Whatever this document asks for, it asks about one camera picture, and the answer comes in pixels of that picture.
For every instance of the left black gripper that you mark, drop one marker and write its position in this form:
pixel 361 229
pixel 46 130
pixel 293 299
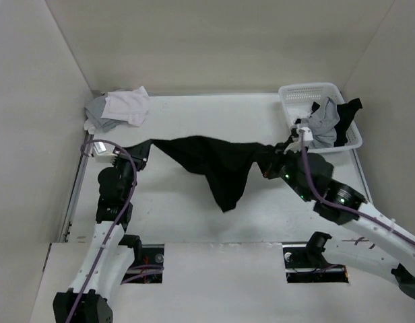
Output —
pixel 141 152

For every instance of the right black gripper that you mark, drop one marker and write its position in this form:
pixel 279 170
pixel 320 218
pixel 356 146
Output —
pixel 279 154

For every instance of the black tank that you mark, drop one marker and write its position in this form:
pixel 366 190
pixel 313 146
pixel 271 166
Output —
pixel 347 112
pixel 224 164

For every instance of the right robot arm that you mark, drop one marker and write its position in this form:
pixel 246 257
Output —
pixel 309 175

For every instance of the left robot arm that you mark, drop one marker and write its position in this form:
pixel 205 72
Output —
pixel 111 251

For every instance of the folded white tank top underneath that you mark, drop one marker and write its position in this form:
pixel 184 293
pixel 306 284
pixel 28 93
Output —
pixel 89 127

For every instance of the folded grey tank top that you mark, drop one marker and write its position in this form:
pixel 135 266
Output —
pixel 94 111

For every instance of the grey tank top in basket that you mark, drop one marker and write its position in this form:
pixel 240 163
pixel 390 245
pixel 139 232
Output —
pixel 322 123

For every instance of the black tank top over rim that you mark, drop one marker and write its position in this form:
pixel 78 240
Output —
pixel 347 112

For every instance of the white plastic laundry basket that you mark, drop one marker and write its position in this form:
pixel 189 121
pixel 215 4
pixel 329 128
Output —
pixel 304 94

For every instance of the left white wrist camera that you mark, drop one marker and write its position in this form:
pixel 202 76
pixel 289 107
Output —
pixel 99 152

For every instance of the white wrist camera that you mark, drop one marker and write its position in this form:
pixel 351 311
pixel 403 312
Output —
pixel 301 138
pixel 99 152

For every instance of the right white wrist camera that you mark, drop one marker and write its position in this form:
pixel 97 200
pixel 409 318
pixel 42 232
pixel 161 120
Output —
pixel 301 138

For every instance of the right metal table rail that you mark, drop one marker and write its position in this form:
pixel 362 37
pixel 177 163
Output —
pixel 361 176

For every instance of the metal table rail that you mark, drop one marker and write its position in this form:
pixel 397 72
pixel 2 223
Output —
pixel 69 209
pixel 361 176

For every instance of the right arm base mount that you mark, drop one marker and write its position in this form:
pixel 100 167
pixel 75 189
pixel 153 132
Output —
pixel 304 262

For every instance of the left metal table rail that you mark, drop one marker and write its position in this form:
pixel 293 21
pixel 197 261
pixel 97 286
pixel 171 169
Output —
pixel 69 209

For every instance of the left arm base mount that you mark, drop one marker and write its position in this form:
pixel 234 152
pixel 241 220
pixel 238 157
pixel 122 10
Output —
pixel 147 268

